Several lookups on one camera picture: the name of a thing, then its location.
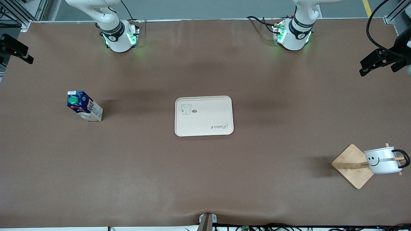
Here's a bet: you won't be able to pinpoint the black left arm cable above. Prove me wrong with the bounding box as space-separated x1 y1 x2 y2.
366 0 411 59

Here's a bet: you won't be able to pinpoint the beige plastic tray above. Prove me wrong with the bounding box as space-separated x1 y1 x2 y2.
174 96 234 137

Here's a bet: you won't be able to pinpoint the wooden mug stand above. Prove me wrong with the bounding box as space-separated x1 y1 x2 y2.
331 143 407 189

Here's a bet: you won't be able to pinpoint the black base power cables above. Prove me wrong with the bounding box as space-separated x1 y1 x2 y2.
247 15 283 34

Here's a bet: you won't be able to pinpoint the blue milk carton green cap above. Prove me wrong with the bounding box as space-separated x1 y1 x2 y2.
67 90 103 122

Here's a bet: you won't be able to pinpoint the white smiley mug black handle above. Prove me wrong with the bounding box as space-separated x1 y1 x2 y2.
363 147 411 175

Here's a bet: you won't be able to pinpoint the thin black base cable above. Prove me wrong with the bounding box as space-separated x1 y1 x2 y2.
120 0 143 23

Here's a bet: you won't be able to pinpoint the grey metal clamp bracket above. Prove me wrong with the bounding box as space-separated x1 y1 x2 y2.
197 213 218 231

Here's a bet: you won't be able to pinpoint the aluminium frame profile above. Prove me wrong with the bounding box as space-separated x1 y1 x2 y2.
0 0 48 32
384 0 411 26

